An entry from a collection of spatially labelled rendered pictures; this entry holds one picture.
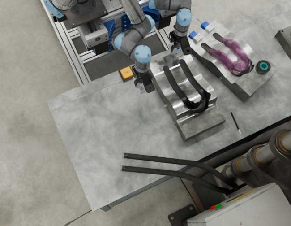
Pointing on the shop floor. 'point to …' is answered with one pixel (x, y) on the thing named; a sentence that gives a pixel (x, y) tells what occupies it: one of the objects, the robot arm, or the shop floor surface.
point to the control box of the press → (241, 210)
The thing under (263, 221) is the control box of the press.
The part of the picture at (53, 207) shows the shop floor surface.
